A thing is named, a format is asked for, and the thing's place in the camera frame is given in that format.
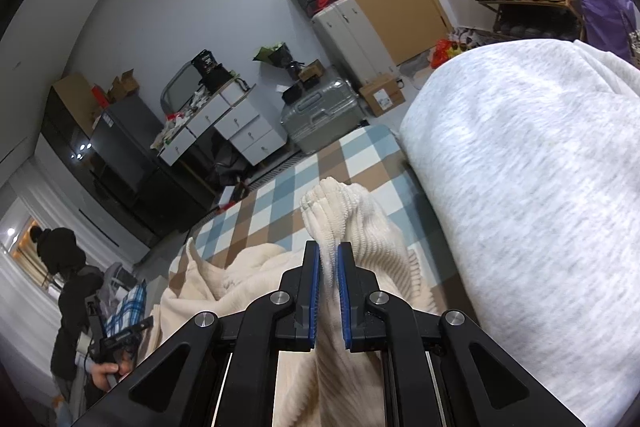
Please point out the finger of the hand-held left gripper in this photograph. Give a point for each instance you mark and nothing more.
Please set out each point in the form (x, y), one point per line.
(137, 327)

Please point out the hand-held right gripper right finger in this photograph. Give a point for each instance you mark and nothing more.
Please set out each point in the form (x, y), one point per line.
(344, 297)

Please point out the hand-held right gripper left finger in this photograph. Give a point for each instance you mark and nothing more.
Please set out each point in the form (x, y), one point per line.
(312, 297)

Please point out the cream ribbed fleece garment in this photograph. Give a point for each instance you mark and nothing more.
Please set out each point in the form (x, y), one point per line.
(350, 217)

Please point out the person's left forearm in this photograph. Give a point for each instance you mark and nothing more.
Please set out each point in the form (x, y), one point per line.
(75, 337)

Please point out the person's left hand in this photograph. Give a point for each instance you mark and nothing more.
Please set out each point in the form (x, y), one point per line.
(102, 377)

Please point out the blue plaid quilt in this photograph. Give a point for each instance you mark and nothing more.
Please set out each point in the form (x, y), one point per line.
(125, 312)

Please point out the grey chair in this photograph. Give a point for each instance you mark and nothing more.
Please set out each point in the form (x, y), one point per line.
(117, 279)

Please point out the white curtain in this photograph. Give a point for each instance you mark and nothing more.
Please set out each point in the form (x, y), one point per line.
(25, 307)

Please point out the person's black hooded body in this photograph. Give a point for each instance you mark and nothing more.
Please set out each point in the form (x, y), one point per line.
(60, 257)

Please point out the red packet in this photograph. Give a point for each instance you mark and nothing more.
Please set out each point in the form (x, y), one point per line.
(226, 206)

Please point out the blue brown checked bed sheet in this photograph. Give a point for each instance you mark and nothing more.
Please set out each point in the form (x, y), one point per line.
(340, 157)

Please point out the black cabinet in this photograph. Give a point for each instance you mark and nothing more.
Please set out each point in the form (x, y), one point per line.
(125, 167)

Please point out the silver aluminium suitcase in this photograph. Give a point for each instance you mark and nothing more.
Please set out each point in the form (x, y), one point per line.
(325, 117)

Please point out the white drawer desk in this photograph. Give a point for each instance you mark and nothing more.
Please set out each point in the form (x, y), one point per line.
(240, 127)

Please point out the light grey pillow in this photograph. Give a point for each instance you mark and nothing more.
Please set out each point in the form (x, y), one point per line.
(525, 207)

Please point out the small black box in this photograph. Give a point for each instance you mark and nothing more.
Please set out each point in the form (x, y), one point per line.
(294, 94)

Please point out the brown cardboard box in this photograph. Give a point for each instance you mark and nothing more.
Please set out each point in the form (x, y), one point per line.
(382, 97)

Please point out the small brown box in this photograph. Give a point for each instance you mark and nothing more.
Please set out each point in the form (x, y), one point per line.
(312, 71)

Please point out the tall tan box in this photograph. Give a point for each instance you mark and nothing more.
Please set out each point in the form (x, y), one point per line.
(72, 102)

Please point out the open cardboard box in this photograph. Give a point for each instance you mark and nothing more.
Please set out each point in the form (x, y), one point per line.
(122, 87)

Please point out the black bag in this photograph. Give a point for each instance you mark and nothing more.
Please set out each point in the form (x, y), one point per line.
(212, 69)

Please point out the beige upright suitcase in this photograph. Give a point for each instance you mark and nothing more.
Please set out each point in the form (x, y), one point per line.
(350, 42)

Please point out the red and yellow bags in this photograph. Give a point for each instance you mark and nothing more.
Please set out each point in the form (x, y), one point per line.
(445, 53)

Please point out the purple bag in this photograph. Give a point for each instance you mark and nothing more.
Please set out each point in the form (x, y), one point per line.
(605, 12)

